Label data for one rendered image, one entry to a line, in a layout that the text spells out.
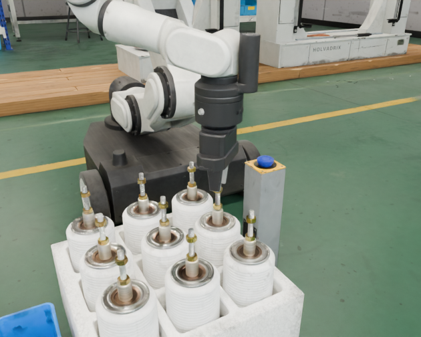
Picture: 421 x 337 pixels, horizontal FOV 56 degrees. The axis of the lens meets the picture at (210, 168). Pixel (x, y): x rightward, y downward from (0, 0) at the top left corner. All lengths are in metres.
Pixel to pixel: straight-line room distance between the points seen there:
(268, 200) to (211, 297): 0.34
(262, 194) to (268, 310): 0.29
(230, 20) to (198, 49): 2.41
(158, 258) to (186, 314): 0.12
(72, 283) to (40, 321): 0.12
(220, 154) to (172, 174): 0.51
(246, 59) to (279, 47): 2.59
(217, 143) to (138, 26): 0.24
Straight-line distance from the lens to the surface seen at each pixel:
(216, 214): 0.81
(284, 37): 3.36
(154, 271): 0.79
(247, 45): 0.68
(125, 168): 1.18
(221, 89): 0.68
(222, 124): 0.69
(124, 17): 0.73
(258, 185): 0.92
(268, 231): 1.00
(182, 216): 0.90
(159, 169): 1.21
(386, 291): 1.13
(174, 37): 0.67
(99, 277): 0.73
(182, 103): 1.05
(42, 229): 1.37
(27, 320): 0.92
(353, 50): 3.81
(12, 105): 2.58
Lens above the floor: 0.70
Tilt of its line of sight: 25 degrees down
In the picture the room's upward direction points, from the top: straight up
